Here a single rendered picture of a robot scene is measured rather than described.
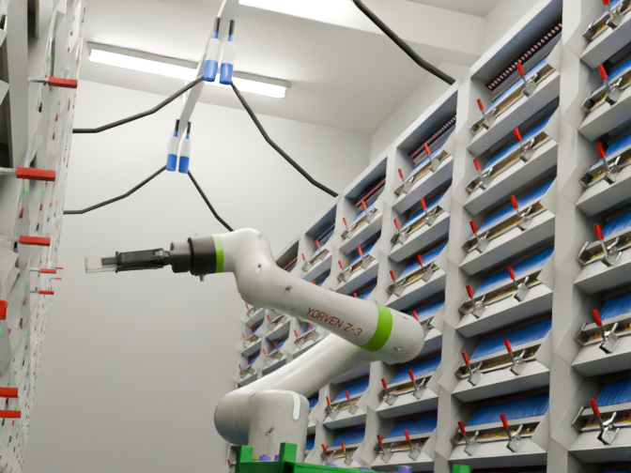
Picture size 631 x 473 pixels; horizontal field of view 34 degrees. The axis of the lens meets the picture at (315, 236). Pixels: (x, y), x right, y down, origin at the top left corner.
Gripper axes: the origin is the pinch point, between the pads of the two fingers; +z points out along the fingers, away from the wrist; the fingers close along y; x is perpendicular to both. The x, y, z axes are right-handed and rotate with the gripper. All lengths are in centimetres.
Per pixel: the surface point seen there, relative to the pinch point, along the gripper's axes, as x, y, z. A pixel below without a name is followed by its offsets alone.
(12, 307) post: -12.5, -25.5, 19.7
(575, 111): 22, -25, -114
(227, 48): 138, 202, -83
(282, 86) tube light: 173, 345, -147
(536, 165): 16, 0, -115
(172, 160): 129, 341, -73
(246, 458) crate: -48, -75, -13
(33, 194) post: 10.3, -25.4, 13.9
